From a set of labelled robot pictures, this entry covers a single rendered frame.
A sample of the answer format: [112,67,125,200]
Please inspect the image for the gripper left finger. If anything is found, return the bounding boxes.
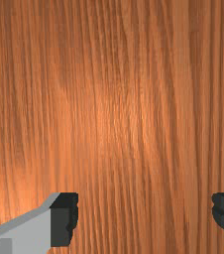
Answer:
[0,191,79,254]

